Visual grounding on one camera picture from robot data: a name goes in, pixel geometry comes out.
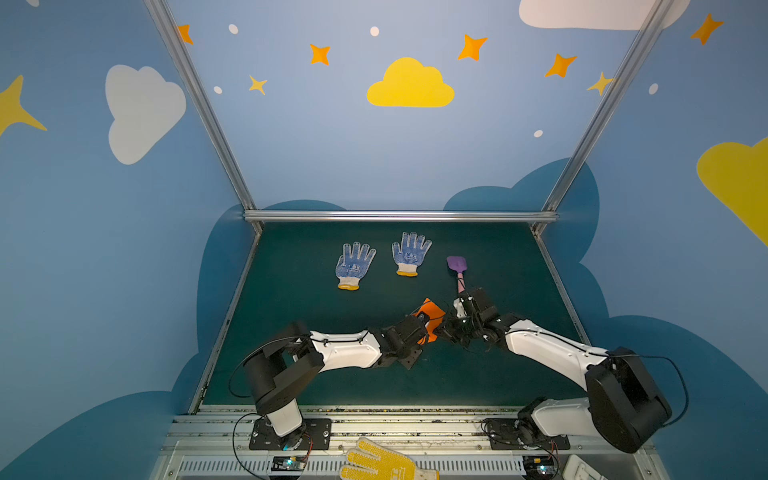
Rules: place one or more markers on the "white plastic object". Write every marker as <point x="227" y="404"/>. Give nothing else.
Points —
<point x="578" y="469"/>

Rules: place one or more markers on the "left green circuit board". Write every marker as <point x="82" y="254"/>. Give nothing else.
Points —
<point x="287" y="464"/>

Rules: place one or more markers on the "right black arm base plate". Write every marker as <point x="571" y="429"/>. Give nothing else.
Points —
<point x="510" y="433"/>

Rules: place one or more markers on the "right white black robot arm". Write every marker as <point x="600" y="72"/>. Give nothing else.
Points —
<point x="622" y="403"/>

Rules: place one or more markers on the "left aluminium frame post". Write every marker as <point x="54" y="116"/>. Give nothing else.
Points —
<point x="162" y="17"/>

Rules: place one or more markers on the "blue dotted work glove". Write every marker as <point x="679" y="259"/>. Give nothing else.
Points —
<point x="353" y="264"/>
<point x="409" y="253"/>

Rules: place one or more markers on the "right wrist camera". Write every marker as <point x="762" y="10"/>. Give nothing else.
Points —
<point x="459" y="307"/>

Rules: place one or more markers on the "purple pink spatula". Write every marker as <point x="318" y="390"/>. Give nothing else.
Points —
<point x="458" y="265"/>

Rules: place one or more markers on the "right blue dotted work glove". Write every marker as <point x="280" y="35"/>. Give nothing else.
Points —
<point x="409" y="253"/>

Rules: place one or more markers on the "aluminium frame post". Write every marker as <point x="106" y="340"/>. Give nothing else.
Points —
<point x="162" y="17"/>
<point x="631" y="64"/>

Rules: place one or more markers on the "green circuit board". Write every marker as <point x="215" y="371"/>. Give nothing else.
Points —
<point x="539" y="468"/>
<point x="287" y="464"/>

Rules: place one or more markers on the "left blue dotted work glove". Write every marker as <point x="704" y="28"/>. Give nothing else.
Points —
<point x="353" y="264"/>

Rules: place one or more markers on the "yellow dotted work glove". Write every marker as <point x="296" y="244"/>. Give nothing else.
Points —
<point x="369" y="460"/>

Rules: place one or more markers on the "aluminium rear frame bar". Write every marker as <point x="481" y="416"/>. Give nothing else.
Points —
<point x="399" y="216"/>

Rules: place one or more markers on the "orange square paper sheet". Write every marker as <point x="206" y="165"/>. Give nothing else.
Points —
<point x="433" y="315"/>

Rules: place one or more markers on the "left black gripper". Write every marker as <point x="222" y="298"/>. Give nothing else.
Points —
<point x="417" y="328"/>

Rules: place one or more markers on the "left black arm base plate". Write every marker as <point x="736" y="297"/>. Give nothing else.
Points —
<point x="313" y="433"/>

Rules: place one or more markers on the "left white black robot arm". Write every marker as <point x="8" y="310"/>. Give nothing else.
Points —
<point x="278" y="371"/>

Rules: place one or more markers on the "right green circuit board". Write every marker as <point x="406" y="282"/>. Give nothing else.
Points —
<point x="539" y="468"/>

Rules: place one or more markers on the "right aluminium frame post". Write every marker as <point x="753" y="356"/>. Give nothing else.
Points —
<point x="631" y="64"/>

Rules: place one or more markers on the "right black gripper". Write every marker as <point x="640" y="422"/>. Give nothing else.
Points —
<point x="458" y="323"/>

